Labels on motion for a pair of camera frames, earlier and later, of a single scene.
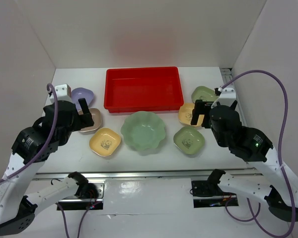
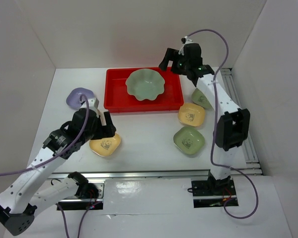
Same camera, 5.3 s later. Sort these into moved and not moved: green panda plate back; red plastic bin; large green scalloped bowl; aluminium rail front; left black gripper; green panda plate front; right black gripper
Moved: large green scalloped bowl; right black gripper; left black gripper
Not moved: green panda plate back; green panda plate front; red plastic bin; aluminium rail front
